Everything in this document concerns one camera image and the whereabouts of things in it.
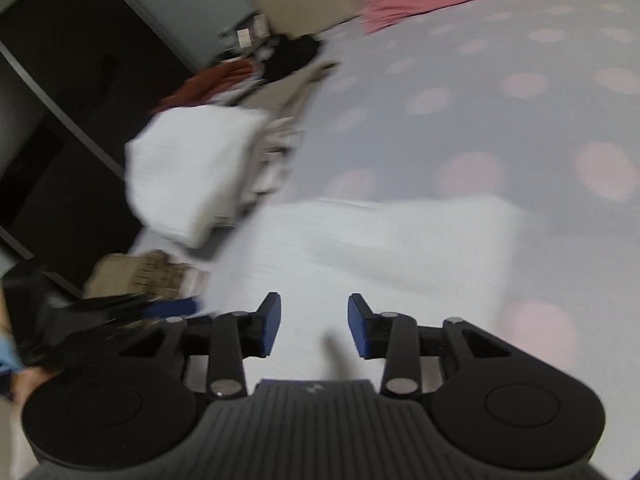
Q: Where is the white muslin garment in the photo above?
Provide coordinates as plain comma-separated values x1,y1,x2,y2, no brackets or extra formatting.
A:
202,196,525,386

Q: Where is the white folded cloth pile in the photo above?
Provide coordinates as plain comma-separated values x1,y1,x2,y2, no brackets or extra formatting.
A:
125,104,270,248

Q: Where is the polka dot bed sheet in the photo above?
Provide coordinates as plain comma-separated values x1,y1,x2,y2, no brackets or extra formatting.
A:
129,0,640,480

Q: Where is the beige striped garment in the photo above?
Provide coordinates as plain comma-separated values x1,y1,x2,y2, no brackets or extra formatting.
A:
209,60,341,228

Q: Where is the orange brown cloth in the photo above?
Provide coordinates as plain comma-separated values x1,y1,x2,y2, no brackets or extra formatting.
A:
151,58,256,114

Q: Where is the person left hand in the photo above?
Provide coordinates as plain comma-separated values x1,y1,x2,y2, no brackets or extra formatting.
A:
11,366,58,406

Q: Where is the black clothing heap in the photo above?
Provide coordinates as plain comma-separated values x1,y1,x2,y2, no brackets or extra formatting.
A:
262,35,323,84

